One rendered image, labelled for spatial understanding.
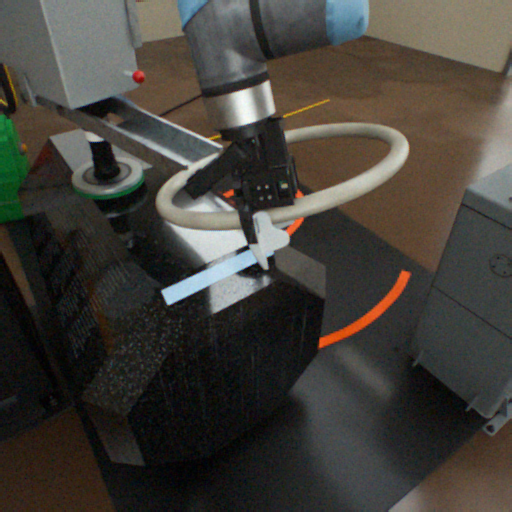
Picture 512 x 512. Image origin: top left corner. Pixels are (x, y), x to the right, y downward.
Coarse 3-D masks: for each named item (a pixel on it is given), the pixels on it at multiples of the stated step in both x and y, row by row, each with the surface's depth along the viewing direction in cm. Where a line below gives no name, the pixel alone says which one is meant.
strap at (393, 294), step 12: (228, 192) 270; (300, 192) 289; (288, 228) 258; (408, 276) 226; (396, 288) 219; (384, 300) 213; (372, 312) 207; (360, 324) 201; (324, 336) 196; (336, 336) 196
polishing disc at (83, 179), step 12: (84, 168) 136; (120, 168) 136; (132, 168) 136; (72, 180) 130; (84, 180) 130; (96, 180) 130; (108, 180) 130; (120, 180) 130; (132, 180) 130; (84, 192) 127; (96, 192) 126; (108, 192) 126
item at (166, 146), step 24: (24, 96) 123; (72, 120) 118; (96, 120) 110; (144, 120) 115; (120, 144) 108; (144, 144) 101; (168, 144) 110; (192, 144) 107; (216, 144) 102; (168, 168) 99
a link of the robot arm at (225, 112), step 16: (224, 96) 53; (240, 96) 52; (256, 96) 53; (272, 96) 56; (208, 112) 56; (224, 112) 54; (240, 112) 53; (256, 112) 54; (272, 112) 56; (224, 128) 55; (240, 128) 55
